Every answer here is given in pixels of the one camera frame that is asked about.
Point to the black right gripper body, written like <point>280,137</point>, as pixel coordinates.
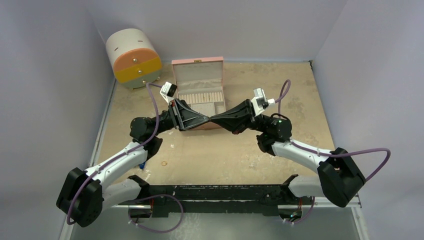
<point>249,112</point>

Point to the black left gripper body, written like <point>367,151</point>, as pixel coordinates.
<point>165,123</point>

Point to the pink jewelry box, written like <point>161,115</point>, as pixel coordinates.
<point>200,83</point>

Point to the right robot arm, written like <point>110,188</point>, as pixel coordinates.
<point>338,177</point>

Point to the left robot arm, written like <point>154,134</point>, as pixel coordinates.
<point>82,195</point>

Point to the blue stapler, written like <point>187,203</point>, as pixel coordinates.
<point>142,165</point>

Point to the round pastel drawer organizer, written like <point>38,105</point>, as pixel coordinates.
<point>133,59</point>

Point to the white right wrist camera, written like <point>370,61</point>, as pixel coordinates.
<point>260,102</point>

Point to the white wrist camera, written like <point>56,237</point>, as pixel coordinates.
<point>260,102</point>
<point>167,91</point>

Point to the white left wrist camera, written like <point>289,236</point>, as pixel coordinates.
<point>167,91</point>

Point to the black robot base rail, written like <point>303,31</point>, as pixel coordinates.
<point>172,205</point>

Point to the aluminium frame rail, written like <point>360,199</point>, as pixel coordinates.
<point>112,198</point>

